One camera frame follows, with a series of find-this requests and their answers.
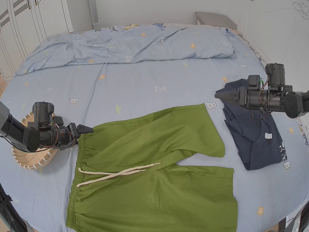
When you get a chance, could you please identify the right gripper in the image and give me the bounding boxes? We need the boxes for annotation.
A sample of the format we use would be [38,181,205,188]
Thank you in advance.
[215,87,269,111]

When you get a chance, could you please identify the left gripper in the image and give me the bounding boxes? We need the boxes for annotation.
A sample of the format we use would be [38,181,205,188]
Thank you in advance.
[55,122,94,150]

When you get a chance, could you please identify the green shorts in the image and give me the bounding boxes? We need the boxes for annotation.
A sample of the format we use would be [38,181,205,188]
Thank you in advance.
[66,103,238,232]

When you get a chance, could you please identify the round woven basket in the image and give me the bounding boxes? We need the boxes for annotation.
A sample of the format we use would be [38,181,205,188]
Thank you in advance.
[10,112,59,170]

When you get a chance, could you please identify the bed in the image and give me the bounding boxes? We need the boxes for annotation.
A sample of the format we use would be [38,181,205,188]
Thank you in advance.
[0,0,309,232]

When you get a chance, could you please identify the dark blue T-shirt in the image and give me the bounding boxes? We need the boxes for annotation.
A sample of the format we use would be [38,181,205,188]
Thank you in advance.
[215,79,290,170]

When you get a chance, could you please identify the grey bedside table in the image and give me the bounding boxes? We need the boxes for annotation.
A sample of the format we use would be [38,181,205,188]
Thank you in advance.
[195,11,238,31]

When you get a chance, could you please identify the pale blue quilt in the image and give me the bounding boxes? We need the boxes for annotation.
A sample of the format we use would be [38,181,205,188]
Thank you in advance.
[13,23,238,76]

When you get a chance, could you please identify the white wardrobe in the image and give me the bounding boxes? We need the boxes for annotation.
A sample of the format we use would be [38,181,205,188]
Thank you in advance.
[0,0,74,82]

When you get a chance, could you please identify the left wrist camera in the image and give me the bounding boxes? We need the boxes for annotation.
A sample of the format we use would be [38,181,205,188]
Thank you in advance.
[51,116,64,130]

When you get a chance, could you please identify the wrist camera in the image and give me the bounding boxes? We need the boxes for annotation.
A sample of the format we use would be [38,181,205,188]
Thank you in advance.
[51,116,64,130]
[248,75,262,90]

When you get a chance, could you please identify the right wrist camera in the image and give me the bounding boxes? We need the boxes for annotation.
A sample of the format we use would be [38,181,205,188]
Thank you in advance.
[248,75,262,90]

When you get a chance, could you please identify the pale grey wall duct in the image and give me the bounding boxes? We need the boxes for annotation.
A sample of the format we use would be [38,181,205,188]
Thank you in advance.
[86,0,99,25]

